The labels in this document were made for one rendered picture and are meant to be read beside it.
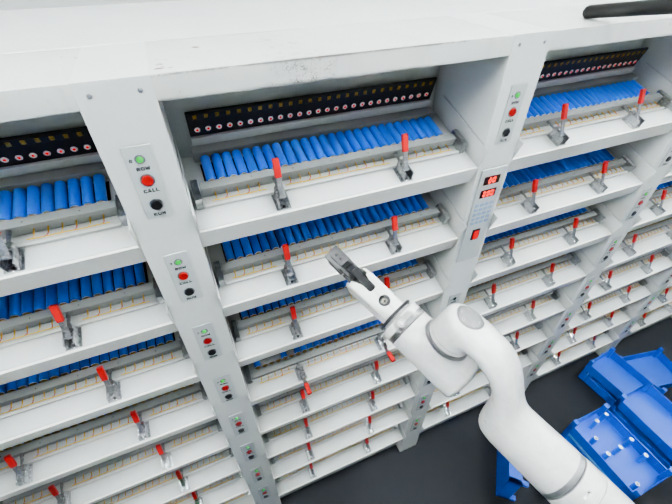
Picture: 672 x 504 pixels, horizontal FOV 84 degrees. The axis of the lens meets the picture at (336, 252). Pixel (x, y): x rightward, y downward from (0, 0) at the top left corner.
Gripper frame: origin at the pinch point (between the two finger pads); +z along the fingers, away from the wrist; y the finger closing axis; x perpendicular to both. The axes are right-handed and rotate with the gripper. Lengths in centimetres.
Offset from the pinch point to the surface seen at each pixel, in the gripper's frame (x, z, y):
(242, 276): -16.7, 15.0, 6.9
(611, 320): 93, -86, 146
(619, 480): 25, -111, 106
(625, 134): 79, -24, 23
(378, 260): 8.4, -2.2, 16.3
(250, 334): -26.9, 9.2, 23.4
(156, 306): -33.0, 20.6, 0.8
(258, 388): -38, 1, 39
